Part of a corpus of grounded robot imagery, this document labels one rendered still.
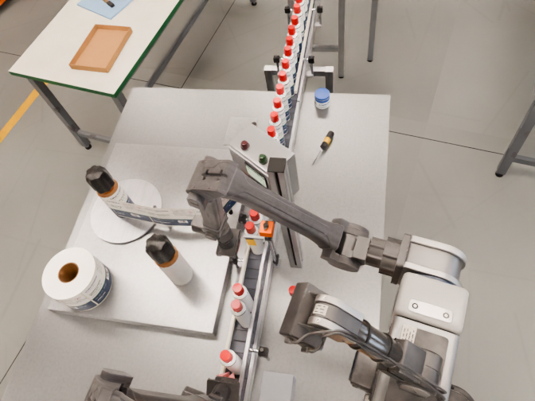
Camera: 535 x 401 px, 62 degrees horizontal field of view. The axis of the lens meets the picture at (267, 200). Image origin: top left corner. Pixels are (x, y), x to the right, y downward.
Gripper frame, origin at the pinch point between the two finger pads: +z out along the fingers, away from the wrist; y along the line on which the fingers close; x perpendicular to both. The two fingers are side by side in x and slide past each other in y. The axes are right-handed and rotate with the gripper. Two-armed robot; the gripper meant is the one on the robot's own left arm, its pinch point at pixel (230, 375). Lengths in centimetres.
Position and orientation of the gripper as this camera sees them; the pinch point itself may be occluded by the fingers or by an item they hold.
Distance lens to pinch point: 154.9
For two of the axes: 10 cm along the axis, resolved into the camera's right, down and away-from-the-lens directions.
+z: 2.0, -1.6, 9.7
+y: -9.8, -0.7, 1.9
